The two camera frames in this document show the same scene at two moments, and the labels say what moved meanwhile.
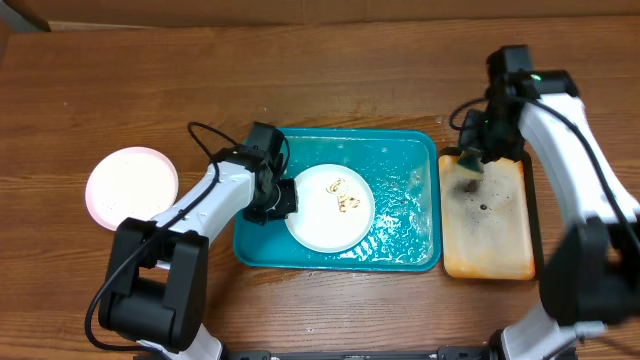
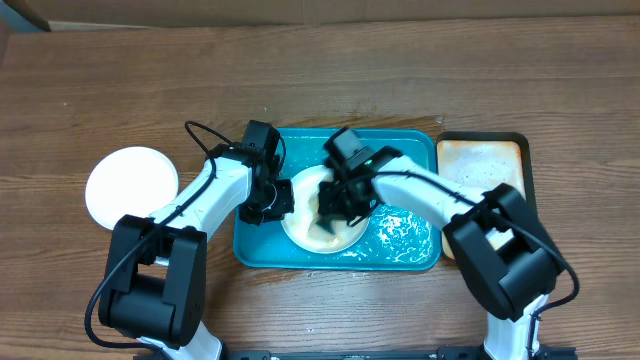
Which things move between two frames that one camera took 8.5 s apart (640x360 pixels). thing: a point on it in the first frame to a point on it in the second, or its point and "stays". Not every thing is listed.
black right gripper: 469,140 to 336,212
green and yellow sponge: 470,158 to 327,226
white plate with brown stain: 335,209 stays
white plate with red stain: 130,182 stays
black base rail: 442,353 stays
